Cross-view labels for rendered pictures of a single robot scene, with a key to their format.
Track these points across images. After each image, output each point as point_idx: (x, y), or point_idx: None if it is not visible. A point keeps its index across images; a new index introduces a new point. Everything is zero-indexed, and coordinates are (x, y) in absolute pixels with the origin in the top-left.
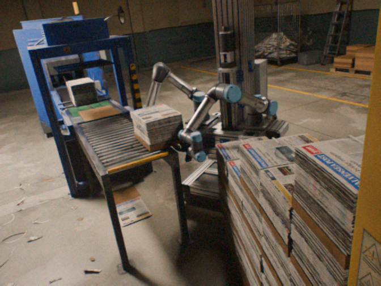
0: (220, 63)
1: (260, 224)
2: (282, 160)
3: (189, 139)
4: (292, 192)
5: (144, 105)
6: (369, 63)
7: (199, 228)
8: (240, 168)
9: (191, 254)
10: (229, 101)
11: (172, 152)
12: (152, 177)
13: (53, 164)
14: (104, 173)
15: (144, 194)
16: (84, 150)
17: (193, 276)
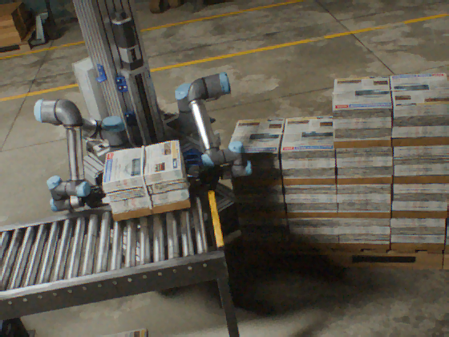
0: (129, 63)
1: (388, 159)
2: (382, 96)
3: (232, 155)
4: (438, 100)
5: (52, 180)
6: (11, 34)
7: (212, 282)
8: (304, 145)
9: (256, 298)
10: (228, 93)
11: (208, 189)
12: (34, 316)
13: None
14: (219, 253)
15: (78, 334)
16: (68, 297)
17: (293, 302)
